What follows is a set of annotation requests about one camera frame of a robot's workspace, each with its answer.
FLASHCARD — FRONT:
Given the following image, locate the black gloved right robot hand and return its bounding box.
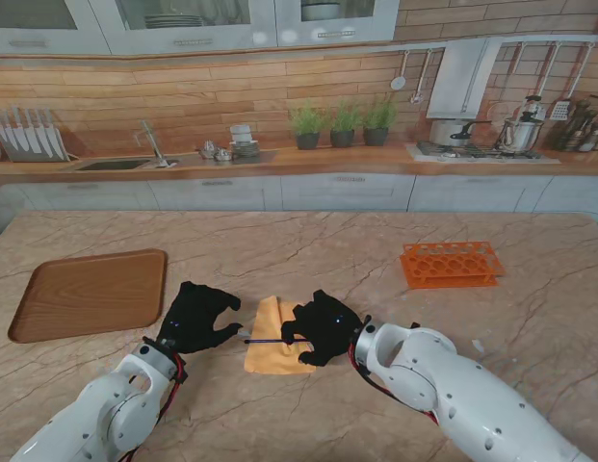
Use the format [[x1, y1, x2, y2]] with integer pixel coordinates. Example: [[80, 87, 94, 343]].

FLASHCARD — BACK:
[[281, 289, 365, 367]]

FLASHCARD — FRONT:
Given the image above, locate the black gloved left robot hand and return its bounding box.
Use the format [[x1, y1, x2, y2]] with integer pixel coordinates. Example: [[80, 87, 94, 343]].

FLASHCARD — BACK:
[[156, 281, 245, 356]]

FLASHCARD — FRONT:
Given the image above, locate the yellow microfibre cloth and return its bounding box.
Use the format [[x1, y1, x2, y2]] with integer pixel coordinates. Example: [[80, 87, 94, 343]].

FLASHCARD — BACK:
[[244, 295, 319, 376]]

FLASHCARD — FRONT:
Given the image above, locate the brown wooden tray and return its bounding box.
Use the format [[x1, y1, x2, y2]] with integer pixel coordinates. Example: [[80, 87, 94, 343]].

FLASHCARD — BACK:
[[7, 248, 169, 345]]

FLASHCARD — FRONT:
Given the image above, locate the orange test tube rack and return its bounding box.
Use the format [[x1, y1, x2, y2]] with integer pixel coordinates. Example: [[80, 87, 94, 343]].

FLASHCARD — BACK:
[[400, 241, 506, 290]]

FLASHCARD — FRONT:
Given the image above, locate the red black left arm cable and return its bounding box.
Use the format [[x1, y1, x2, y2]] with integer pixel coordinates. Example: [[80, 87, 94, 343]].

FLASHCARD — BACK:
[[119, 352, 191, 462]]

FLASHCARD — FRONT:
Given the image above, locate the red black arm cable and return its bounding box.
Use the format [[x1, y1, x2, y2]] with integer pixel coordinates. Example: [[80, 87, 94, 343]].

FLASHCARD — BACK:
[[119, 352, 191, 462], [349, 344, 440, 425]]

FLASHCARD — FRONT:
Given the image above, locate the red black right arm cable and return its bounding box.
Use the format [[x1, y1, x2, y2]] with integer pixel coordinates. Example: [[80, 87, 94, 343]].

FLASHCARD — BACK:
[[349, 344, 440, 425]]

